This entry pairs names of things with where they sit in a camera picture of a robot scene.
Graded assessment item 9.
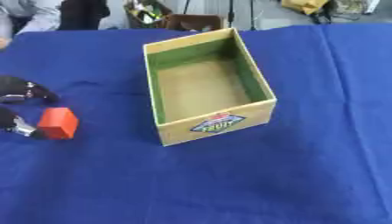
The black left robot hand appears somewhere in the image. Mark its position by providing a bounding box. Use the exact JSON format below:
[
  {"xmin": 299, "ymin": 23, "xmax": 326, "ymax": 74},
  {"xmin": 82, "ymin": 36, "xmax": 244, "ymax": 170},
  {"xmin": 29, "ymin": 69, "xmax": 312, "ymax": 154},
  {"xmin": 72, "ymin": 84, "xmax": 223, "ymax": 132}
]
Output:
[{"xmin": 0, "ymin": 75, "xmax": 61, "ymax": 140}]

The tan cardboard box green inside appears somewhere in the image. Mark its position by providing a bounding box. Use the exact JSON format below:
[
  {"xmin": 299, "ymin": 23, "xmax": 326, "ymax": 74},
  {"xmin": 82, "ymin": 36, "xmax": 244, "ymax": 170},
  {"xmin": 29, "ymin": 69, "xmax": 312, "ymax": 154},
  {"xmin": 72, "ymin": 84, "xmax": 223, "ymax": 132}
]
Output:
[{"xmin": 141, "ymin": 27, "xmax": 279, "ymax": 147}]

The brown cardboard box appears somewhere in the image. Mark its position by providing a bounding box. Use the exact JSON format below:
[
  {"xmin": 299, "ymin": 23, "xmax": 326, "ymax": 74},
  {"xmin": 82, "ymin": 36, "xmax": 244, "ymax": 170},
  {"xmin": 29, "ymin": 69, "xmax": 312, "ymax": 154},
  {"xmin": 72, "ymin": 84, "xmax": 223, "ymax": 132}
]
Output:
[{"xmin": 164, "ymin": 13, "xmax": 227, "ymax": 32}]

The orange block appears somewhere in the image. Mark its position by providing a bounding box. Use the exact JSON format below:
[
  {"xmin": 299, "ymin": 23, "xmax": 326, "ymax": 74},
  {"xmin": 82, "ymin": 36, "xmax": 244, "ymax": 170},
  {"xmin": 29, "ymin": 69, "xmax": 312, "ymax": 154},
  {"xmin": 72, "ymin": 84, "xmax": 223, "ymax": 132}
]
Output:
[{"xmin": 35, "ymin": 107, "xmax": 81, "ymax": 141}]

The person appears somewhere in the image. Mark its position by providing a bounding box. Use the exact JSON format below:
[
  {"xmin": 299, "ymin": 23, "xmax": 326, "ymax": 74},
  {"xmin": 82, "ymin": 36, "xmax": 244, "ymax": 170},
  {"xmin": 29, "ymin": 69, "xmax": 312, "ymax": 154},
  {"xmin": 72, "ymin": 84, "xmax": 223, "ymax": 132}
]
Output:
[{"xmin": 0, "ymin": 0, "xmax": 112, "ymax": 50}]

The basket with colourful items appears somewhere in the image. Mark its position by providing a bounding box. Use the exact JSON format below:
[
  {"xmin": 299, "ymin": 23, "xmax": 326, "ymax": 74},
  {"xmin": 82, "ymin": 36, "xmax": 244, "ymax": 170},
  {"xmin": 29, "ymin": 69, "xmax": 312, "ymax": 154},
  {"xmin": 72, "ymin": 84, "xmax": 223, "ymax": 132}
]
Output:
[{"xmin": 122, "ymin": 0, "xmax": 175, "ymax": 30}]

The black tripod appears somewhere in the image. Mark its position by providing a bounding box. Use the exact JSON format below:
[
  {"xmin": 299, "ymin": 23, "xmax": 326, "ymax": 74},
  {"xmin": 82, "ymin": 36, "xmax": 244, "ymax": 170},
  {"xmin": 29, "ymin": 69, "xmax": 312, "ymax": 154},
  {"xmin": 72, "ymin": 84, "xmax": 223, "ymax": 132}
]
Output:
[{"xmin": 225, "ymin": 0, "xmax": 257, "ymax": 32}]

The yellow bag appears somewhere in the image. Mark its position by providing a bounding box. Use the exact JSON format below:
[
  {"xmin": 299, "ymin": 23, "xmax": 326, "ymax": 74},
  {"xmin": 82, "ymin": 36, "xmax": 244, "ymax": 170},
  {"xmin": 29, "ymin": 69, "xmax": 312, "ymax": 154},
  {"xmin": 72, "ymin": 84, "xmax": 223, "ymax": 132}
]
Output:
[{"xmin": 280, "ymin": 0, "xmax": 331, "ymax": 16}]

